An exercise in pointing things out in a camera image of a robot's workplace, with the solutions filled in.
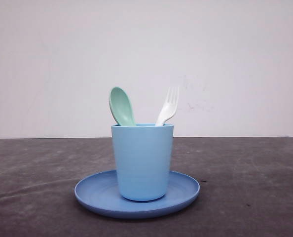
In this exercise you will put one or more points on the light blue plastic cup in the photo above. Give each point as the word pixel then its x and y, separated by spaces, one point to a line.
pixel 143 156

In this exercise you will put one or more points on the mint green plastic spoon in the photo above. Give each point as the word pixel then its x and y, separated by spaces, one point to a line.
pixel 120 107

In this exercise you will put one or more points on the blue plastic plate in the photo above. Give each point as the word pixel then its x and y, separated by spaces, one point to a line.
pixel 99 193

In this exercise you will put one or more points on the white plastic fork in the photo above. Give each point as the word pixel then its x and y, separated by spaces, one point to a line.
pixel 169 107

